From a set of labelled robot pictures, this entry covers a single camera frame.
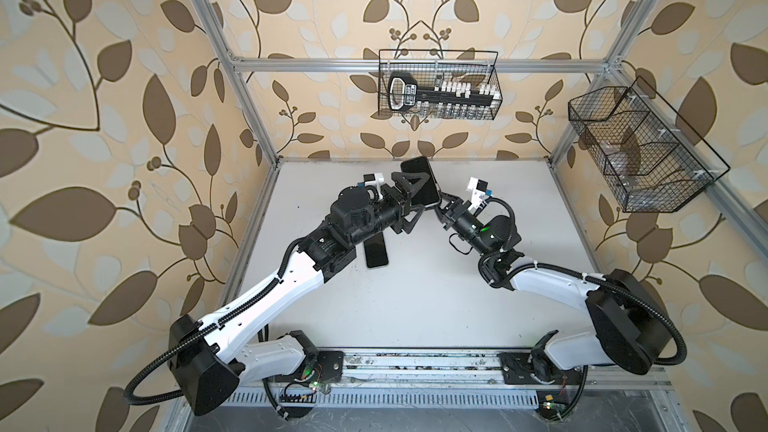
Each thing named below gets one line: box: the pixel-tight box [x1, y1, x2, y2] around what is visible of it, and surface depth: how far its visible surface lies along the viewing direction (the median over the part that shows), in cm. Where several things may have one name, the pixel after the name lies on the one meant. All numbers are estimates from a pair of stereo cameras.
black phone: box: [400, 156, 442, 208], surface depth 74 cm
